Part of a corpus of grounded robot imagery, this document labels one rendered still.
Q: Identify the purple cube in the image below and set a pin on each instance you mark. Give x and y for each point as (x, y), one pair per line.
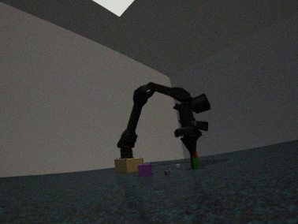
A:
(144, 170)

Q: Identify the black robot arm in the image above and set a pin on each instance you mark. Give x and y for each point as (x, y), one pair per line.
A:
(141, 95)

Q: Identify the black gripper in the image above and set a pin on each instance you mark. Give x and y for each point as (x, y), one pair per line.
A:
(190, 135)

